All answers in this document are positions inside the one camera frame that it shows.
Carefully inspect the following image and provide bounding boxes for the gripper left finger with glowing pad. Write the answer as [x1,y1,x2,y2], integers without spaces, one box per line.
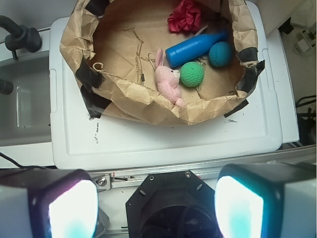
[0,169,99,238]

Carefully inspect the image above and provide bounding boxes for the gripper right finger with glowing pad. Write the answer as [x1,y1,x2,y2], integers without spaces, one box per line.
[214,163,317,238]

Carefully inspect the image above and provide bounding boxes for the blue plastic bottle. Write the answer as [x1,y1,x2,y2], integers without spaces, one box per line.
[165,30,228,68]

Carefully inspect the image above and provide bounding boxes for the white plastic bin lid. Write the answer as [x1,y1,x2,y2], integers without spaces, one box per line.
[49,2,283,170]

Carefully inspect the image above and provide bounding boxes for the translucent plastic bin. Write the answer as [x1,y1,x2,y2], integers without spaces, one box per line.
[0,51,51,146]

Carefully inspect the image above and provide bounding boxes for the green dimpled ball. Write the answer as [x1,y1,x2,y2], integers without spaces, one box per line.
[180,61,205,87]

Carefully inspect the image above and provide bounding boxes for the teal dimpled ball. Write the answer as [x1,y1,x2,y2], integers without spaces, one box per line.
[209,42,232,67]

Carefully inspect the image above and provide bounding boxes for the pink plush bunny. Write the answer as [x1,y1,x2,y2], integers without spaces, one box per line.
[155,48,185,109]

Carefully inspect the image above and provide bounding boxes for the white power strip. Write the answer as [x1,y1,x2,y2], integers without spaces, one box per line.
[294,29,317,55]

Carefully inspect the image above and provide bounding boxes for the brown paper bag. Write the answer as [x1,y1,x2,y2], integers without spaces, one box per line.
[60,0,265,125]

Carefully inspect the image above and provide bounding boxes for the red crumpled cloth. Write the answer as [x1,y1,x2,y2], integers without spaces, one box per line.
[167,0,201,33]

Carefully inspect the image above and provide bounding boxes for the black cable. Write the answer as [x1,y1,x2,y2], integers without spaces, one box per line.
[0,151,54,170]

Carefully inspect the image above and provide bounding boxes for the aluminium frame rail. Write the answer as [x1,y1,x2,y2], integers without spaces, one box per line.
[89,145,317,192]

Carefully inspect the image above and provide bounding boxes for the black octagonal mount plate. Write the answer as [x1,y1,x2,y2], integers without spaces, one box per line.
[126,171,222,238]

